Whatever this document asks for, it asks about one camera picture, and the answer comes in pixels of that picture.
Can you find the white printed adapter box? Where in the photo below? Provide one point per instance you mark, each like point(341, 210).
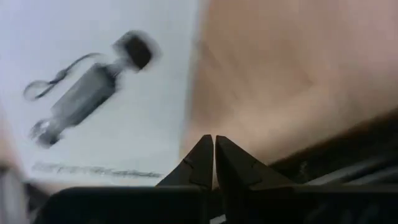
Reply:
point(140, 109)

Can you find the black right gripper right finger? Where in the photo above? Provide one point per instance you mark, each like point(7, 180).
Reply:
point(236, 168)

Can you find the black aluminium frame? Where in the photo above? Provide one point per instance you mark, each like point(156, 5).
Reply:
point(357, 149)

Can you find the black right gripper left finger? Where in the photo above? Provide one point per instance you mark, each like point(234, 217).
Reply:
point(199, 168)

